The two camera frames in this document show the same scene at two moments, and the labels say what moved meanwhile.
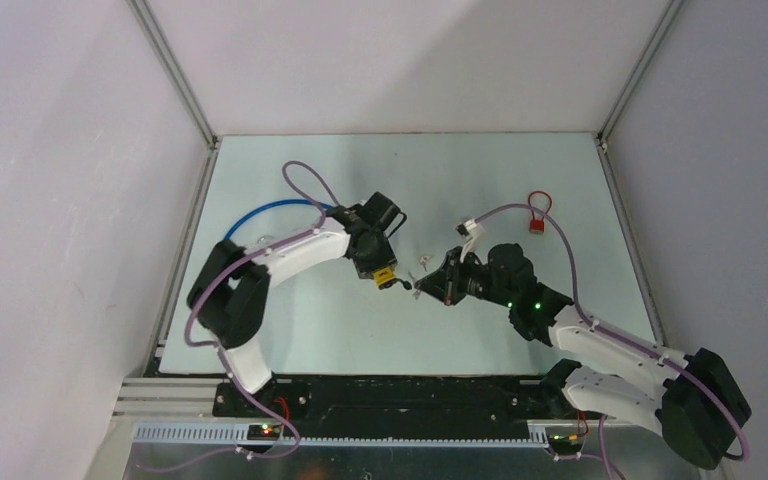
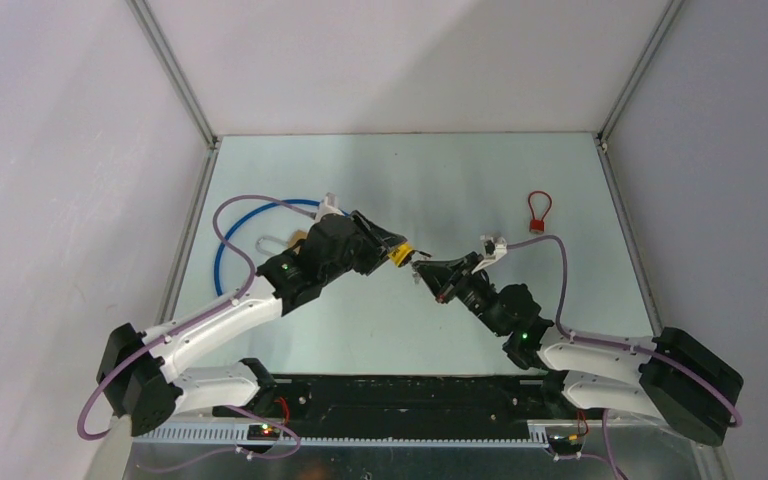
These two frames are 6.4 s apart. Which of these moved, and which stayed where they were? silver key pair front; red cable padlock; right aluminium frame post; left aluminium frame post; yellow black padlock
Moved: yellow black padlock; silver key pair front
Stayed: red cable padlock; left aluminium frame post; right aluminium frame post
